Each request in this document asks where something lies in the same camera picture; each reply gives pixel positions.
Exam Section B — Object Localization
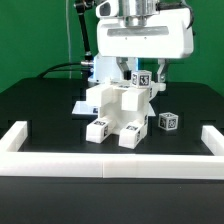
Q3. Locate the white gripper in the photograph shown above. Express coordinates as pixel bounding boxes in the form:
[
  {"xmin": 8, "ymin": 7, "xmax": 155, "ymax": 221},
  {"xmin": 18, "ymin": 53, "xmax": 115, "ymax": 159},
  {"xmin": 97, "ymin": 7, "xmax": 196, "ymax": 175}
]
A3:
[{"xmin": 97, "ymin": 8, "xmax": 194, "ymax": 82}]

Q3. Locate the white tagged cube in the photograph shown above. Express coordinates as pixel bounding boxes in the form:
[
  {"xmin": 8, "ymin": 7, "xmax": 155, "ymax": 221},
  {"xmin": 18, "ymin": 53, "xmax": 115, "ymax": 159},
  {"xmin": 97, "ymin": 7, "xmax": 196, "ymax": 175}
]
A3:
[
  {"xmin": 131, "ymin": 70, "xmax": 152, "ymax": 88},
  {"xmin": 158, "ymin": 112, "xmax": 179, "ymax": 131}
]

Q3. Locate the white chair back frame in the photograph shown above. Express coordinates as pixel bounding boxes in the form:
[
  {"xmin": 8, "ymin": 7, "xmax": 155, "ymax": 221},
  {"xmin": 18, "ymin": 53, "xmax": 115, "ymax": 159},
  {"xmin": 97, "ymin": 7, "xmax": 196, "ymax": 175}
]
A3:
[{"xmin": 86, "ymin": 81, "xmax": 166, "ymax": 112}]

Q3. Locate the white chair seat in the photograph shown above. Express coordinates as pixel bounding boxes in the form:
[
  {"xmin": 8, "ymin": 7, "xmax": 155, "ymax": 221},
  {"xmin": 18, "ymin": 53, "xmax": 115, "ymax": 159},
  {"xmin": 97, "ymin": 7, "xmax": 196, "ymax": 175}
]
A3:
[{"xmin": 98, "ymin": 103, "xmax": 149, "ymax": 136}]

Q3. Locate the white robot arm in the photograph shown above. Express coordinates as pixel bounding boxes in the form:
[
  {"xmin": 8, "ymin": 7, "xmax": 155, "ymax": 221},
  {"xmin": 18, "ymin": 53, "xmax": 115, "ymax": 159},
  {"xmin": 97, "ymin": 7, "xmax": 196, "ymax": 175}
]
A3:
[{"xmin": 74, "ymin": 0, "xmax": 194, "ymax": 82}]

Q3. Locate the white U-shaped obstacle fence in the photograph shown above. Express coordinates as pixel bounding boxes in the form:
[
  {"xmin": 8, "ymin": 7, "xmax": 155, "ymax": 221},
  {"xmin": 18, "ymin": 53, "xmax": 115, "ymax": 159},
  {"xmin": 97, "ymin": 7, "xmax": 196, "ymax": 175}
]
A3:
[{"xmin": 0, "ymin": 121, "xmax": 224, "ymax": 180}]

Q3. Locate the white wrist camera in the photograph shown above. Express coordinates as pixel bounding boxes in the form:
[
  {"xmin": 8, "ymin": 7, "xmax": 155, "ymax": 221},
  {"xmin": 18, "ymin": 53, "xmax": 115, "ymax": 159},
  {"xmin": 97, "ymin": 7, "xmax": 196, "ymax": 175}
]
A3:
[{"xmin": 96, "ymin": 0, "xmax": 119, "ymax": 18}]

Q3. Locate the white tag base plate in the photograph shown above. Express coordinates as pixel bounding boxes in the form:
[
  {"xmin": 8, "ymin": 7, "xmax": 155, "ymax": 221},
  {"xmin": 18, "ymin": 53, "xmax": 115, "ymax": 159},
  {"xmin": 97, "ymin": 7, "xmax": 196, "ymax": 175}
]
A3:
[{"xmin": 71, "ymin": 100, "xmax": 157, "ymax": 117}]

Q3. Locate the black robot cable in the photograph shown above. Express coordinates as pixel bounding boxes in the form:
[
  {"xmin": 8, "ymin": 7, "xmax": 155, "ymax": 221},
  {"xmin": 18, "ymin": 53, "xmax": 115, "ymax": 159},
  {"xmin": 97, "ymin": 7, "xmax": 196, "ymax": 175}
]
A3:
[{"xmin": 36, "ymin": 61, "xmax": 88, "ymax": 80}]

